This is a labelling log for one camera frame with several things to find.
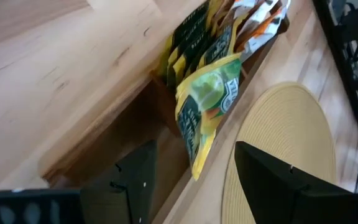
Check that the packets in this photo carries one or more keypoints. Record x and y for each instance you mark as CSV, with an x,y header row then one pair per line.
x,y
194,39

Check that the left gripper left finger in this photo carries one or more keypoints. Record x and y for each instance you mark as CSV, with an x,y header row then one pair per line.
x,y
120,193

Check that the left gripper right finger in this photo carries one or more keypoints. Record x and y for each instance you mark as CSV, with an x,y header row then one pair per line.
x,y
275,193

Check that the brown wooden tea box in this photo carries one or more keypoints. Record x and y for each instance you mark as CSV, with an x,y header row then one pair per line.
x,y
120,124

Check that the round woven straw placemat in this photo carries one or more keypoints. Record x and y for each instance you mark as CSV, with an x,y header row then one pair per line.
x,y
291,130

